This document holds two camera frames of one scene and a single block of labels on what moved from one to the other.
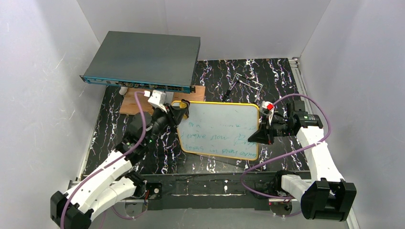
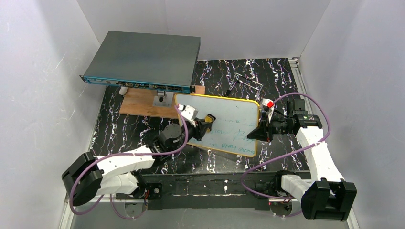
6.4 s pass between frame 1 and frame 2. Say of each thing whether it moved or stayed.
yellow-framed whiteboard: moved
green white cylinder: stayed
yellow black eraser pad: moved
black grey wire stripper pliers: stayed
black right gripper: stayed
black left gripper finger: moved
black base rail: stayed
